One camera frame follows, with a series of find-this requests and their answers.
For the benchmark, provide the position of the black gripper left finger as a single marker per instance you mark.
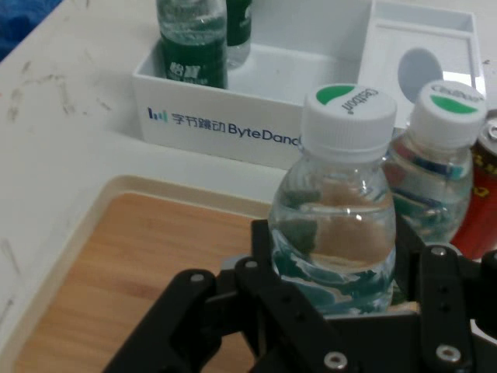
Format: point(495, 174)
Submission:
point(186, 311)

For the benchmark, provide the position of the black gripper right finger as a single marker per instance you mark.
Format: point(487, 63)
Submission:
point(442, 295)

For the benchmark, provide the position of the water bottle green label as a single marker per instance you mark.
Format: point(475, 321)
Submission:
point(238, 35)
point(192, 50)
point(334, 217)
point(427, 186)

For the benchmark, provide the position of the wooden tray cream rim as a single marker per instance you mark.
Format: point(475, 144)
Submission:
point(136, 252)

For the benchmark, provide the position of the red soda can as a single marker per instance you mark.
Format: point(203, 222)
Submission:
point(481, 202)

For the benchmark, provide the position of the white open ByteDance box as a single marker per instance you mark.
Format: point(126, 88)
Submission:
point(233, 112)

